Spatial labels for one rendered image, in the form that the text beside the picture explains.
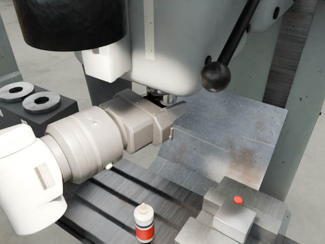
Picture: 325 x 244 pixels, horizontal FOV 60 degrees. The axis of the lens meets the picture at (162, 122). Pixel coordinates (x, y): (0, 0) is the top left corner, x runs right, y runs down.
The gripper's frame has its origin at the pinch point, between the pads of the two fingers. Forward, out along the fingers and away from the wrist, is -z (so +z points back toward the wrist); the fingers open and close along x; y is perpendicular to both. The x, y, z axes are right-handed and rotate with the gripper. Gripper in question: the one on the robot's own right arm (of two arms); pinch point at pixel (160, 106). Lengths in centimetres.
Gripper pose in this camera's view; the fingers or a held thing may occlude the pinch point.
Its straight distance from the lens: 47.0
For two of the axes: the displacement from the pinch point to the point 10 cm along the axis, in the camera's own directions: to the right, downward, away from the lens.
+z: -7.3, 4.0, -5.6
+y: -0.1, 8.1, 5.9
